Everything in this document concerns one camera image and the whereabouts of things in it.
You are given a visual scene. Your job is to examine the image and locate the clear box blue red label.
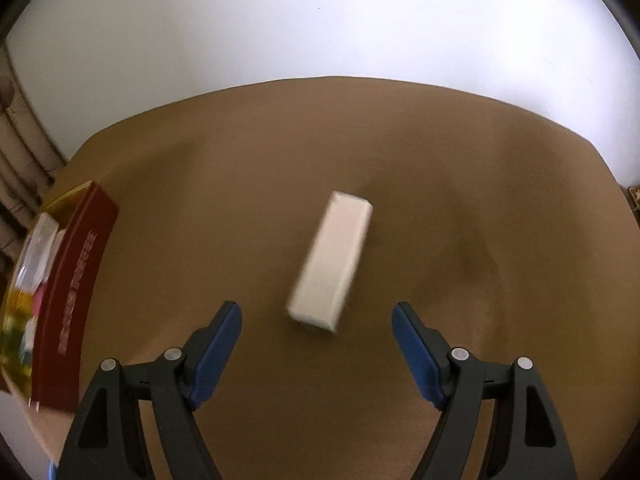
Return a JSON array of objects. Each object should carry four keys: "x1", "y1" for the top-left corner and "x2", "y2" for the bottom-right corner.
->
[{"x1": 14, "y1": 212, "x2": 60, "y2": 295}]

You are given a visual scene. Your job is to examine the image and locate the red gold toffee box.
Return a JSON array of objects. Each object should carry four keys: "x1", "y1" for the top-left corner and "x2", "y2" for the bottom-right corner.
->
[{"x1": 1, "y1": 181, "x2": 118, "y2": 412}]

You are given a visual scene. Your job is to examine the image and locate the floral cloth pouch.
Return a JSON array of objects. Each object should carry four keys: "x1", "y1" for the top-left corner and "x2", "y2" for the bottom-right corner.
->
[{"x1": 625, "y1": 185, "x2": 640, "y2": 222}]

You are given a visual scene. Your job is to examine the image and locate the beige patterned curtain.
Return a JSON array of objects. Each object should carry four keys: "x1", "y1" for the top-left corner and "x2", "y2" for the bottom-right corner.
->
[{"x1": 1, "y1": 47, "x2": 66, "y2": 268}]

